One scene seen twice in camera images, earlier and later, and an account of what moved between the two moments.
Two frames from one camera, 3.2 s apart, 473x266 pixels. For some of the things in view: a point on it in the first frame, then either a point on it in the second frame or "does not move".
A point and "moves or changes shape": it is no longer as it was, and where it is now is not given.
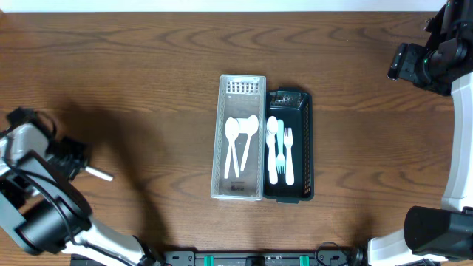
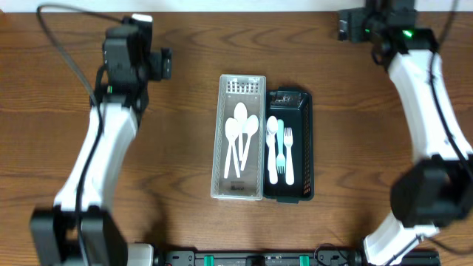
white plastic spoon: x=235 y=157 does not move
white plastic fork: x=288 y=141 does not move
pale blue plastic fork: x=281 y=159 does not move
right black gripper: x=409 y=64 -> x=363 y=15
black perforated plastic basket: x=295 y=107 does not move
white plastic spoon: x=232 y=128 does not move
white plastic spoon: x=247 y=125 does not move
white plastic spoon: x=104 y=176 moves or changes shape
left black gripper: x=74 y=159 -> x=165 y=63
